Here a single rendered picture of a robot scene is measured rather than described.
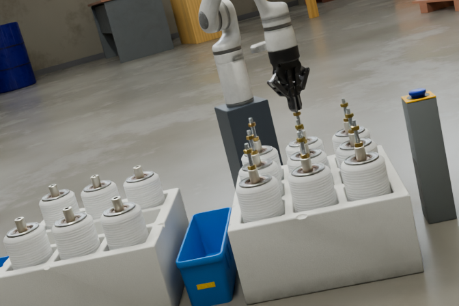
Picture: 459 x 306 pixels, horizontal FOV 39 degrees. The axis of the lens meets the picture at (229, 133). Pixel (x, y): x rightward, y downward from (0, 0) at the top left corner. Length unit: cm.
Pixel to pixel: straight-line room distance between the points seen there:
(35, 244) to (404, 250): 82
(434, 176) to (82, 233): 84
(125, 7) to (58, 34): 186
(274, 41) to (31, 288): 80
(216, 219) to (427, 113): 60
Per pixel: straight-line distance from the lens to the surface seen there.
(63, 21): 981
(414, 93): 162
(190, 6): 815
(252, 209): 143
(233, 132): 204
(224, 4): 205
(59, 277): 154
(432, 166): 165
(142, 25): 824
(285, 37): 159
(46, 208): 179
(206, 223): 176
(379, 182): 143
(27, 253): 158
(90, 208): 175
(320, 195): 142
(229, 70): 205
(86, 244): 154
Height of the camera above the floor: 69
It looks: 13 degrees down
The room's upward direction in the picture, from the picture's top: 14 degrees counter-clockwise
